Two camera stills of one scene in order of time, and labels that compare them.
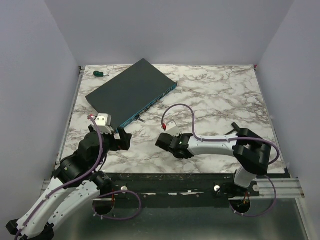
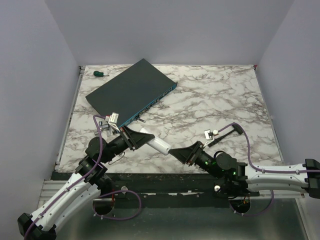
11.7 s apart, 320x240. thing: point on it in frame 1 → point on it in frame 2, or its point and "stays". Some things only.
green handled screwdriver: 98,74 stays
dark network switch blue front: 132,94 stays
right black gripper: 179,135 → 188,154
